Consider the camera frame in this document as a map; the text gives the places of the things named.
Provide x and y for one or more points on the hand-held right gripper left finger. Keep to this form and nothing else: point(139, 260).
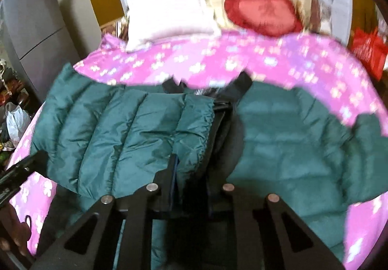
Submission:
point(173, 177)

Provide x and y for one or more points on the dark green puffer jacket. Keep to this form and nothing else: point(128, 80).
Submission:
point(106, 136)

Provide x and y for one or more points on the pile of assorted clutter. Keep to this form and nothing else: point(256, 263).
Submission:
point(9, 88)

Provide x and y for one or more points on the person's left hand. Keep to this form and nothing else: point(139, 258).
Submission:
point(12, 227)

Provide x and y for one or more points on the pink floral bed sheet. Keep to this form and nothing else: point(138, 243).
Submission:
point(242, 57)

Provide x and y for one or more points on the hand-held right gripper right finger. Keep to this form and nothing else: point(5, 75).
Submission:
point(239, 212)

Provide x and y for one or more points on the grey refrigerator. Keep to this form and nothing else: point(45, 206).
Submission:
point(39, 33)

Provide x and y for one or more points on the red plastic bag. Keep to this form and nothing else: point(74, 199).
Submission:
point(368, 48)

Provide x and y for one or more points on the white plastic bag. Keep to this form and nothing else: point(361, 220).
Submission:
point(16, 124)

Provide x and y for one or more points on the red heart-shaped cushion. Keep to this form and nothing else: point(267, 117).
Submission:
point(260, 12)

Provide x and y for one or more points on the white pillow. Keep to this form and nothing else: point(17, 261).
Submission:
point(169, 15)

